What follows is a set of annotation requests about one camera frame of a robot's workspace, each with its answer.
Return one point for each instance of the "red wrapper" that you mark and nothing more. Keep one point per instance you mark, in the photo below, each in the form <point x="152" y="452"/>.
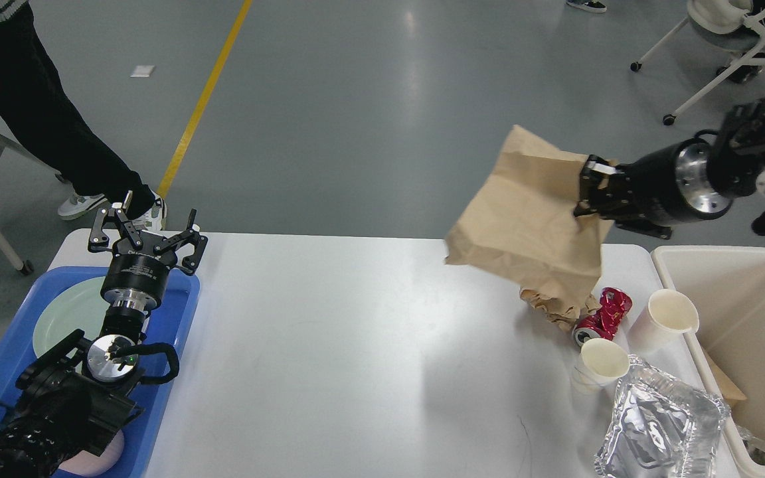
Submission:
<point x="604" y="322"/>

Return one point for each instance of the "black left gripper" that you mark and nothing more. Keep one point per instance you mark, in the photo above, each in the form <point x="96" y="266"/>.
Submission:
<point x="137" y="278"/>

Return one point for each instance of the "person in jeans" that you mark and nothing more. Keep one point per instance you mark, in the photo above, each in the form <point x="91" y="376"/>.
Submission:
<point x="590" y="6"/>

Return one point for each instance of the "person in grey sweater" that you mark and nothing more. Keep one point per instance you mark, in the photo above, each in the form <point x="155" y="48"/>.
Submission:
<point x="44" y="121"/>

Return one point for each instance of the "white office chair right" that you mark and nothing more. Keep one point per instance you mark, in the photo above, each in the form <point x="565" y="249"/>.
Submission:
<point x="733" y="27"/>

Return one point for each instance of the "white paper cup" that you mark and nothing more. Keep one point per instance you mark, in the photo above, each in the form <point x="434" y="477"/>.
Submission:
<point x="599" y="363"/>
<point x="667" y="315"/>

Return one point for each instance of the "brown paper ball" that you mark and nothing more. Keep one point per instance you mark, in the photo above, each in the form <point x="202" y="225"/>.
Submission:
<point x="565" y="315"/>

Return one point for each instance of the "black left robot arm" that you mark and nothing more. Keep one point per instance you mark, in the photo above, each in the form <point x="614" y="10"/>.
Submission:
<point x="77" y="396"/>

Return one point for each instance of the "beige plastic bin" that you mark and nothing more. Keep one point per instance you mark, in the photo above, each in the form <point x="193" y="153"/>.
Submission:
<point x="727" y="287"/>

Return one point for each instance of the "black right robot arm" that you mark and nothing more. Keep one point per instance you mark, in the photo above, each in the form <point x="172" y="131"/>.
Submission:
<point x="737" y="167"/>

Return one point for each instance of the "mint green plate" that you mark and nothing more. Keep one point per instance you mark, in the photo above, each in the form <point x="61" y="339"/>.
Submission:
<point x="79" y="307"/>

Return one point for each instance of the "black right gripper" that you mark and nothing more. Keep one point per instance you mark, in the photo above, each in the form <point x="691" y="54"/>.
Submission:
<point x="662" y="190"/>

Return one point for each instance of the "pink HOME mug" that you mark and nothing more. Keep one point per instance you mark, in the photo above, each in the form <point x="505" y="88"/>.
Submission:
<point x="87" y="464"/>

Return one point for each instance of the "crumpled aluminium foil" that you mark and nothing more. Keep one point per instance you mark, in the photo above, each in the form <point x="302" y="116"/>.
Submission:
<point x="661" y="426"/>

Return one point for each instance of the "brown paper bag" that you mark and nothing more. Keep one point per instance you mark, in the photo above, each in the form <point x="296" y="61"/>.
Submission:
<point x="520" y="226"/>

